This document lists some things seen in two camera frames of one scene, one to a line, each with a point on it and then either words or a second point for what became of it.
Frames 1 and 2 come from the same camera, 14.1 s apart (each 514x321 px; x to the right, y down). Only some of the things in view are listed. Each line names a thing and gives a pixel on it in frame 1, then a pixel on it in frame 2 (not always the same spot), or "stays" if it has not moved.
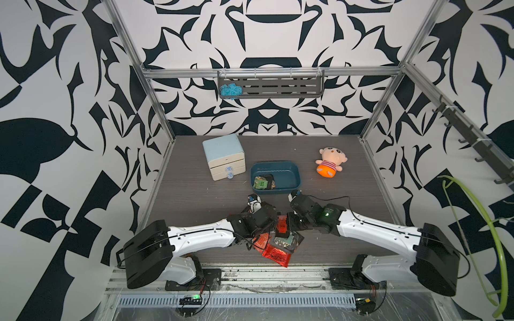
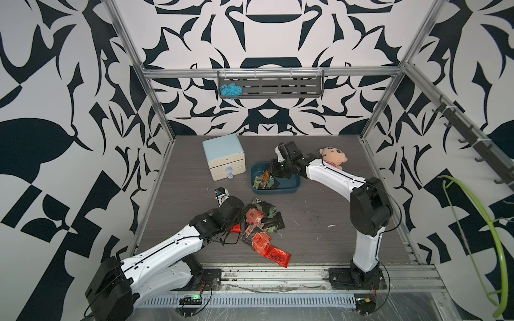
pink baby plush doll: [330, 162] stays
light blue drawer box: [225, 156] stays
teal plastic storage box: [287, 175] stays
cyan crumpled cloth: [231, 90] stays
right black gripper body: [298, 223] → [281, 168]
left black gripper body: [252, 237] → [224, 231]
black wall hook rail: [486, 152] stays
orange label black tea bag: [289, 244] → [266, 178]
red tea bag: [278, 255] stays
